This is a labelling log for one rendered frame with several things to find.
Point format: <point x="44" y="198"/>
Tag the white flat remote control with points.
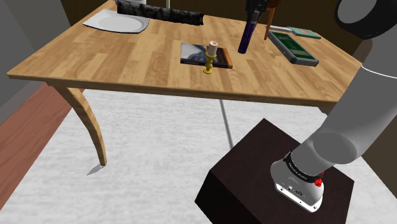
<point x="280" y="29"/>

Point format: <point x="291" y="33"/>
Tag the purple bottle with grey cap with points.
<point x="247" y="37"/>

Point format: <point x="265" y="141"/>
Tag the grey metal pole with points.
<point x="226" y="124"/>

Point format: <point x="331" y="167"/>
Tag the dark picture book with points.
<point x="192" y="54"/>

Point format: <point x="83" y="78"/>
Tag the white plate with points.
<point x="114" y="23"/>

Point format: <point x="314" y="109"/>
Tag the white rug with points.
<point x="139" y="173"/>

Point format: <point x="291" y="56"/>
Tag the black furry roll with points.
<point x="161" y="13"/>

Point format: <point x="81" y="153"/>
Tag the teal book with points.
<point x="305" y="32"/>

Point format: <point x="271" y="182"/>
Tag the green flat box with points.
<point x="293" y="48"/>

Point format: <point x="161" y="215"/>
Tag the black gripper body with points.
<point x="256" y="5"/>

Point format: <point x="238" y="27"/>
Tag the yellow candlestick with beige candle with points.
<point x="210" y="57"/>

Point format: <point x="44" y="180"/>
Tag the dark robot stand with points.
<point x="248" y="173"/>

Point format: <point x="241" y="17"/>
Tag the wooden table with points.
<point x="124" y="62"/>

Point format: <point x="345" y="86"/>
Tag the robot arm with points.
<point x="356" y="124"/>

